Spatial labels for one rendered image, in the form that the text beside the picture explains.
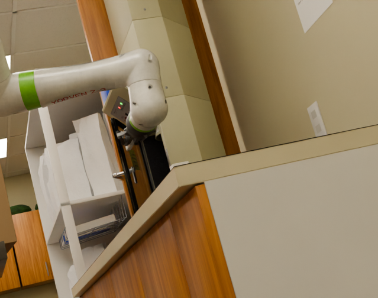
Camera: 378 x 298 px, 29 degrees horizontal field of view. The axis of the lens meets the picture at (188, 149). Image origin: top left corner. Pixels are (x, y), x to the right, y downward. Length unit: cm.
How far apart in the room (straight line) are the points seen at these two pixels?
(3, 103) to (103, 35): 89
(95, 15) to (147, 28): 45
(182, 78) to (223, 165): 124
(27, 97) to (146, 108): 35
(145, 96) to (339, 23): 59
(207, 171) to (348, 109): 91
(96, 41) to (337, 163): 169
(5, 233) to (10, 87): 59
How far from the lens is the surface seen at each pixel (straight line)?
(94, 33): 301
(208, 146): 258
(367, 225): 147
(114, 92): 262
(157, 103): 212
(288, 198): 142
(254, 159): 141
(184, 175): 137
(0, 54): 218
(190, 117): 254
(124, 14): 273
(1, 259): 170
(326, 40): 227
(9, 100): 221
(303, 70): 243
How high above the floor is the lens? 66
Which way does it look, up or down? 13 degrees up
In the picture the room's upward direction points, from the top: 15 degrees counter-clockwise
